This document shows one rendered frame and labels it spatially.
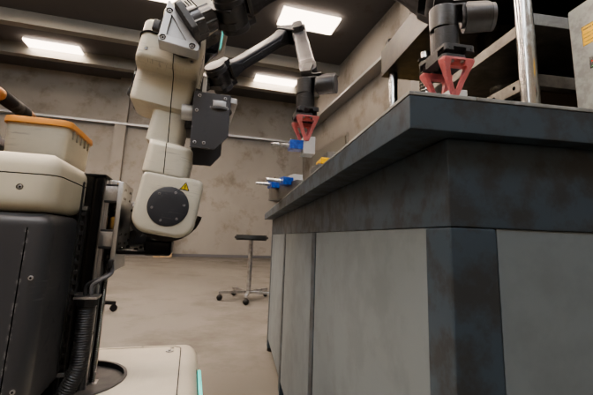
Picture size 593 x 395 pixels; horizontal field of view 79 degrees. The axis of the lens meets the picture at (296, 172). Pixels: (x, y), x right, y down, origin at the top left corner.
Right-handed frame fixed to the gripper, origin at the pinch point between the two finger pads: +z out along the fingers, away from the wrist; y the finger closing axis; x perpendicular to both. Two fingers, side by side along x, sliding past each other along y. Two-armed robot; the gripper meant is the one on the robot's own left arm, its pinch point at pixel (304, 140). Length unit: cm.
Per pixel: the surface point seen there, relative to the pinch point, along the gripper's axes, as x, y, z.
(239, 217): -25, 1033, -27
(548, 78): -93, 1, -31
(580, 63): -91, -13, -30
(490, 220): -3, -73, 27
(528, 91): -79, -3, -23
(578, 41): -91, -13, -38
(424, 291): 1, -67, 35
